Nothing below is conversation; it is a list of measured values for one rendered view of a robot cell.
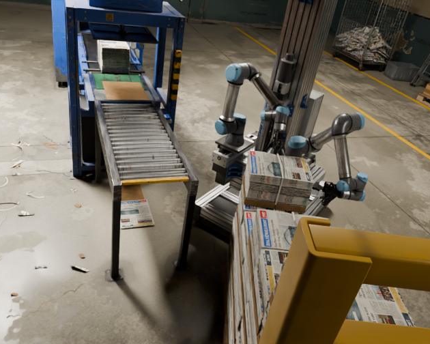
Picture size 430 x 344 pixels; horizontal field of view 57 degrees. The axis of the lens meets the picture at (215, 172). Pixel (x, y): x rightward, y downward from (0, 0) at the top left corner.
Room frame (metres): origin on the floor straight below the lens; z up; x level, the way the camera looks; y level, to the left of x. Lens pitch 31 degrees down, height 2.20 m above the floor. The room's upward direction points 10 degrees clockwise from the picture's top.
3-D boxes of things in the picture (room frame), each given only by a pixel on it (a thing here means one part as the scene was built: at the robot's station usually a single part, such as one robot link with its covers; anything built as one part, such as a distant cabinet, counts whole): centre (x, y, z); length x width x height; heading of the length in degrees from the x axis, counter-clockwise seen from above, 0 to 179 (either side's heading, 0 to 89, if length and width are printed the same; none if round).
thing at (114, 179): (2.59, 0.85, 0.74); 1.34 x 0.05 x 0.12; 24
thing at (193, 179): (2.80, 0.39, 0.74); 1.34 x 0.05 x 0.12; 24
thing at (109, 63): (4.14, 1.28, 0.93); 0.38 x 0.30 x 0.26; 24
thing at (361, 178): (2.23, -0.92, 0.98); 0.11 x 0.08 x 0.11; 124
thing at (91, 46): (4.65, 1.51, 0.75); 1.53 x 0.64 x 0.10; 24
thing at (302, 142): (2.58, -0.55, 0.98); 0.13 x 0.12 x 0.14; 124
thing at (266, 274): (1.22, -0.46, 0.95); 0.38 x 0.29 x 0.23; 95
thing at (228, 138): (2.82, -0.11, 0.87); 0.15 x 0.15 x 0.10
